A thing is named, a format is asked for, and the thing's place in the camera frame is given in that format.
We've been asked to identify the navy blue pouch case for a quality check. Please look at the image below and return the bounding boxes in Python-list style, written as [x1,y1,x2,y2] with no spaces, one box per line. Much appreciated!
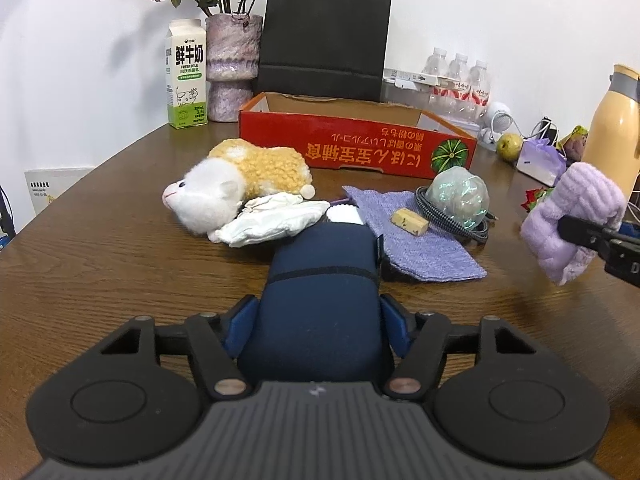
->
[238,222,394,384]

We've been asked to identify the right clear water bottle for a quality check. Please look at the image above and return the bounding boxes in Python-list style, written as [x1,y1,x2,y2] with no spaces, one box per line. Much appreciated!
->
[468,61,490,120]

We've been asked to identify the purple knitted drawstring bag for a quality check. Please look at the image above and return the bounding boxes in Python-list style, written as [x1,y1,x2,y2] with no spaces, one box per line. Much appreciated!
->
[326,186,487,283]

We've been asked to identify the clear plastic food container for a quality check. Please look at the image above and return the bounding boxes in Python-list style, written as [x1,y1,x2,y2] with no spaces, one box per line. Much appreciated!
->
[381,79,432,110]

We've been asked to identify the white green milk carton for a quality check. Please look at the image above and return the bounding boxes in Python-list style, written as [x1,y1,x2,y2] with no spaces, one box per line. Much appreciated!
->
[165,18,207,129]

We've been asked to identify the left clear water bottle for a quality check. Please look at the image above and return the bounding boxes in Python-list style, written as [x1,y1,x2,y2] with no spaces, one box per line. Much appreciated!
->
[423,47,448,110]

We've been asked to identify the purple white gift bag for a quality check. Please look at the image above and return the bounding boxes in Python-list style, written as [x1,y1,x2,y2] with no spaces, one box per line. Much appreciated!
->
[516,139,566,188]

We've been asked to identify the colourful snack packet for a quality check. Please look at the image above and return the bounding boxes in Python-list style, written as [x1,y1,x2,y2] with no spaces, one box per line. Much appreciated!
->
[555,126,588,164]

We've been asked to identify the lilac fluffy towel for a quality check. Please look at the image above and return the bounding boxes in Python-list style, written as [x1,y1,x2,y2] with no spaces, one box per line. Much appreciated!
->
[521,162,627,285]

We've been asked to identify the iridescent clear plastic ball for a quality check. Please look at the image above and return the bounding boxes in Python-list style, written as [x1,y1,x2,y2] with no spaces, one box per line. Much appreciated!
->
[426,167,490,230]

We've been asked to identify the black braided cable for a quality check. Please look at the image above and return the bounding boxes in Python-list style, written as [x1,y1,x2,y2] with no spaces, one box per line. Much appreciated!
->
[413,185,499,245]

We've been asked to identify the clear water bottle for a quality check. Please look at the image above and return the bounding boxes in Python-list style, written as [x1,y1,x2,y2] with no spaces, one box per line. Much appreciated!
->
[423,47,448,110]
[468,61,490,120]
[446,53,470,116]

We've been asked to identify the middle clear water bottle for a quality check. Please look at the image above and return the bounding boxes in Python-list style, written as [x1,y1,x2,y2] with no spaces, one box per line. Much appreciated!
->
[446,53,470,116]

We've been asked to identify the red cardboard pumpkin box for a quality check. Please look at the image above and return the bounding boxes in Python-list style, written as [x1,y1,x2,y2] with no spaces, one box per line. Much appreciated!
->
[239,92,476,180]

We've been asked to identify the flat white carton box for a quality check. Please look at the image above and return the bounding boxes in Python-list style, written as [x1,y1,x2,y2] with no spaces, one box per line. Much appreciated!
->
[383,68,450,88]

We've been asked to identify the yellow thermos jug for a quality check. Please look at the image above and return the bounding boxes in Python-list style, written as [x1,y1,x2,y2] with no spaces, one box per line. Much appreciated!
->
[582,64,639,198]

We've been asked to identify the white board on floor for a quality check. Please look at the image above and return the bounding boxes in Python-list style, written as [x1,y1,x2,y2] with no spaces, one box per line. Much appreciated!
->
[25,166,93,214]

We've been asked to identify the white charging cable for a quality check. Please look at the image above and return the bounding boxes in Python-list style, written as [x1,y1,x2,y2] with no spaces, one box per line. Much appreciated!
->
[491,109,561,149]

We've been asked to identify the white cloth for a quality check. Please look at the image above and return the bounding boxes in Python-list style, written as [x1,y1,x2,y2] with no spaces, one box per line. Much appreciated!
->
[207,192,330,248]

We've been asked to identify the small white desk fan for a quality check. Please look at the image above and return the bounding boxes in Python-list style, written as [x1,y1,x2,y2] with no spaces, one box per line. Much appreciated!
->
[478,101,513,144]

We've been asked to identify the yellow green apple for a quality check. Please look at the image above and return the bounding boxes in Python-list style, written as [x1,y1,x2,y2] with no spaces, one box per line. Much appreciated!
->
[496,133,524,164]

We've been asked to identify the yellow white plush toy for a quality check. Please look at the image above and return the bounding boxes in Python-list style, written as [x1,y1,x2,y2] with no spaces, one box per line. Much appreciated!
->
[162,139,316,243]

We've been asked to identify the small beige soap block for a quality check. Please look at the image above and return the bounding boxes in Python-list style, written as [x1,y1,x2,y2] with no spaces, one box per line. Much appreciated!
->
[390,208,428,236]

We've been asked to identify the black paper shopping bag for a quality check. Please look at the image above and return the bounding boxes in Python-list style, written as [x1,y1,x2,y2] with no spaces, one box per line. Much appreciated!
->
[256,0,392,101]

